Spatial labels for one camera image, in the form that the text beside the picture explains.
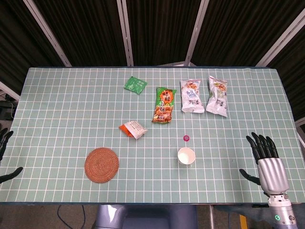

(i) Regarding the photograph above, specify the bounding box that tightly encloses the white paper cup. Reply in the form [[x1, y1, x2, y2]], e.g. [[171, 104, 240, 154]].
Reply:
[[177, 147, 196, 166]]

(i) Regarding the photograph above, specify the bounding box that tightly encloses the orange white snack packet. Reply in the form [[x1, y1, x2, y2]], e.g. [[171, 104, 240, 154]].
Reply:
[[119, 120, 148, 140]]

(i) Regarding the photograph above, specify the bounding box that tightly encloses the green orange snack bag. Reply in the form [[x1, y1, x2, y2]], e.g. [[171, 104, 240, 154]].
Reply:
[[151, 87, 177, 125]]

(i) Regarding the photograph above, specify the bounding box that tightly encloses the white snack bag green print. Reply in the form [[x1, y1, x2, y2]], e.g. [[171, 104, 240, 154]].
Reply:
[[205, 75, 228, 117]]

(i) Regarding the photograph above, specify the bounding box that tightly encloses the white screen frame post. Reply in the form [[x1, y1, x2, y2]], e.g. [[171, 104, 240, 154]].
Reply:
[[0, 81, 21, 101], [23, 0, 72, 67], [116, 0, 134, 67], [184, 0, 210, 67], [255, 10, 305, 67]]

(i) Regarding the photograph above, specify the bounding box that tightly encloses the green grid tablecloth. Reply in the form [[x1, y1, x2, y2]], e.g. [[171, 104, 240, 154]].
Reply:
[[0, 66, 305, 206]]

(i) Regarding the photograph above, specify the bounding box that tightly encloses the white snack bag blue print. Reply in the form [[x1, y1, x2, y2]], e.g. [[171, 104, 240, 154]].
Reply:
[[180, 79, 205, 114]]

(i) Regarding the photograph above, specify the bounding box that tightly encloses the blue-grey robot torso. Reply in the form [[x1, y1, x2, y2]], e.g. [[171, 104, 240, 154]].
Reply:
[[95, 204, 198, 229]]

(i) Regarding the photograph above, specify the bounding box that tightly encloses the black floor device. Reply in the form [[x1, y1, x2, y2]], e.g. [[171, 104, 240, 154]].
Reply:
[[0, 100, 18, 120]]

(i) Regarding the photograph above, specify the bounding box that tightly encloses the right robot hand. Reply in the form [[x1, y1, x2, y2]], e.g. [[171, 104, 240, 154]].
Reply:
[[239, 132, 290, 195]]

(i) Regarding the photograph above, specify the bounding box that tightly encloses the round woven rattan coaster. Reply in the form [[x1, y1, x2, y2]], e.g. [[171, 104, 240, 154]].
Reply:
[[84, 147, 120, 184]]

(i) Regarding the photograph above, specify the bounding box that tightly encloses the green sachet packet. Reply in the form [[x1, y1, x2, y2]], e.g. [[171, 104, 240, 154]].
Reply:
[[123, 76, 148, 95]]

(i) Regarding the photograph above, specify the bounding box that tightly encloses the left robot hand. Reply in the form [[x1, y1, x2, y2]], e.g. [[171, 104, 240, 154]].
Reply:
[[0, 128, 24, 184]]

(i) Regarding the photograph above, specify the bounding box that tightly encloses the dark fabric screen panel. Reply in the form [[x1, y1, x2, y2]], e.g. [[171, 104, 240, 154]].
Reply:
[[266, 21, 305, 121], [33, 0, 127, 67], [190, 0, 305, 67], [125, 0, 203, 67], [0, 0, 65, 96]]

